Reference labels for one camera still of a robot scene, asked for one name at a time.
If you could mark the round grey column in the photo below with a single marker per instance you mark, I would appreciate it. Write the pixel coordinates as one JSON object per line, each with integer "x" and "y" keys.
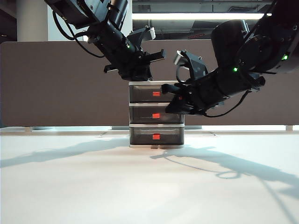
{"x": 31, "y": 21}

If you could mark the white plastic drawer cabinet frame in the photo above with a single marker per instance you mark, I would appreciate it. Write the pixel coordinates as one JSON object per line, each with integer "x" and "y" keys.
{"x": 140, "y": 103}

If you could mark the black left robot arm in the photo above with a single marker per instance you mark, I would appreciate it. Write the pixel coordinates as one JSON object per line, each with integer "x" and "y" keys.
{"x": 109, "y": 35}

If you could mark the bluish object behind partition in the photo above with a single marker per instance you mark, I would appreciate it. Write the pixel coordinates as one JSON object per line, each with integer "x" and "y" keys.
{"x": 42, "y": 128}

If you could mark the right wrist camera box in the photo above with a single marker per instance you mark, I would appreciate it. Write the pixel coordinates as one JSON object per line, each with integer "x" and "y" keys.
{"x": 196, "y": 67}

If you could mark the white partition foot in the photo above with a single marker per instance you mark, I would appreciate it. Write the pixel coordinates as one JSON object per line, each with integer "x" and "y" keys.
{"x": 289, "y": 128}
{"x": 28, "y": 130}

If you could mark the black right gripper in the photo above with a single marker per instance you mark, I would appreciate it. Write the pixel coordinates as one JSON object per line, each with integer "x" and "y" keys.
{"x": 194, "y": 95}

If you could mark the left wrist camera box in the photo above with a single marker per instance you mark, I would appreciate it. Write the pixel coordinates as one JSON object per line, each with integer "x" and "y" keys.
{"x": 144, "y": 32}

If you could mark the brown desk partition panel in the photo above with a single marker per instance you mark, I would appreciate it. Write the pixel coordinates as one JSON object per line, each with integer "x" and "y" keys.
{"x": 46, "y": 93}

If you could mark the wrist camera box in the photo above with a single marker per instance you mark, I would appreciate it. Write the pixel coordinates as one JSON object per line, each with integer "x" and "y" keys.
{"x": 196, "y": 67}
{"x": 144, "y": 32}

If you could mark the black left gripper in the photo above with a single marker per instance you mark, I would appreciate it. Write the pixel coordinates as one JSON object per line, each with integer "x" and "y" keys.
{"x": 135, "y": 68}

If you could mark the clear plastic container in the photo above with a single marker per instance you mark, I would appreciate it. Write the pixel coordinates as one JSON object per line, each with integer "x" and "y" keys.
{"x": 144, "y": 115}

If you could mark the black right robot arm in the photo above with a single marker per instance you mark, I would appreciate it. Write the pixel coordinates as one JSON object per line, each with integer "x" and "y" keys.
{"x": 252, "y": 58}

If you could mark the long ceiling light strip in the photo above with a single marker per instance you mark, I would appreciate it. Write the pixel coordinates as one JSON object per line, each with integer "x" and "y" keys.
{"x": 187, "y": 16}

